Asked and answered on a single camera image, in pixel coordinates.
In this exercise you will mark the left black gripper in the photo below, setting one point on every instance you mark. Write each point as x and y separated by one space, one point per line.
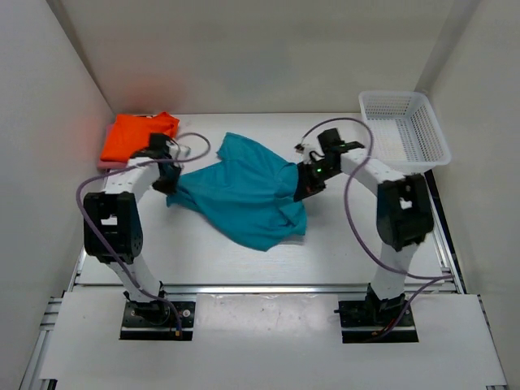
169 188

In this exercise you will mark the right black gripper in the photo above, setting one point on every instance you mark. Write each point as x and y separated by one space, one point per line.
305 185

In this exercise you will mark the orange t shirt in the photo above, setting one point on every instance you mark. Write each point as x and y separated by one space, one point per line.
130 133

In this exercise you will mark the pink t shirt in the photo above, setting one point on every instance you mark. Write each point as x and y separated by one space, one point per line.
111 162

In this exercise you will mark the teal t shirt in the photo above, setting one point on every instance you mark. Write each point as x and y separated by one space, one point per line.
247 195

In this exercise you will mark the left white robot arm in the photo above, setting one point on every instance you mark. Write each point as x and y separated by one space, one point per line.
112 225

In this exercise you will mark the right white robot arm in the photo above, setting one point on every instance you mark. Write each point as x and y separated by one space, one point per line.
403 216

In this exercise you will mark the white plastic basket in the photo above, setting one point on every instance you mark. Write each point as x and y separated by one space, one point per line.
407 135

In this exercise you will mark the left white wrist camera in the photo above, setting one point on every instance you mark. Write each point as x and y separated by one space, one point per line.
179 151

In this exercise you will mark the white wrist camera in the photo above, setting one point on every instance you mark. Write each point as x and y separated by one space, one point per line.
304 150
179 151

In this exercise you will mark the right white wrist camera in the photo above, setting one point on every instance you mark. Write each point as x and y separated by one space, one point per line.
304 150

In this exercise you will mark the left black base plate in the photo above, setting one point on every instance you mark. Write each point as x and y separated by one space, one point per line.
183 321

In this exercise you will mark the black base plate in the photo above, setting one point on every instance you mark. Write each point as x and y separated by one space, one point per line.
359 324
183 321

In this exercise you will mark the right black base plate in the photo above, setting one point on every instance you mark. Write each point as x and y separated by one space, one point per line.
359 324

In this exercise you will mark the aluminium frame rail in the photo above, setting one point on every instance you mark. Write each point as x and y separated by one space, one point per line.
264 337

